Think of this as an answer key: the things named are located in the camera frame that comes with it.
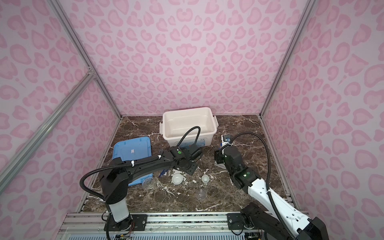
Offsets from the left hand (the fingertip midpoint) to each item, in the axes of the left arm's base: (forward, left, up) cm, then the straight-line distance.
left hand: (192, 165), depth 84 cm
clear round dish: (-13, -5, -8) cm, 16 cm away
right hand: (+5, -15, +12) cm, 20 cm away
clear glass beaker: (-9, +23, -2) cm, 25 cm away
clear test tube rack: (+3, -17, -7) cm, 19 cm away
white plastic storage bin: (+30, +11, +3) cm, 32 cm away
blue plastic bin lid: (+16, +40, -8) cm, 44 cm away
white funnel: (-5, +9, -7) cm, 12 cm away
